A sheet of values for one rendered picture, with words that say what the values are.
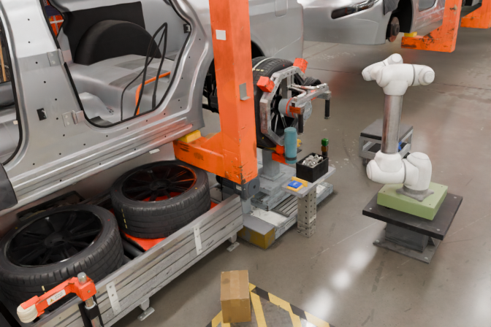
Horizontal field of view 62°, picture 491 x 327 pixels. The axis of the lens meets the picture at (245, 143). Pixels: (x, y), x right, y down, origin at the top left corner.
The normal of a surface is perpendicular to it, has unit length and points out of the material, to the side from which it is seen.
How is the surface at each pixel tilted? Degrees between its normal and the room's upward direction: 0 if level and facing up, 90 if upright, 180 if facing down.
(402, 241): 90
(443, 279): 0
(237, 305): 90
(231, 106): 90
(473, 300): 0
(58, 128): 91
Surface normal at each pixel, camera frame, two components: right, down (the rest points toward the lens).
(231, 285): -0.06, -0.91
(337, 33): -0.40, 0.65
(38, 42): 0.74, 0.18
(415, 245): -0.61, 0.37
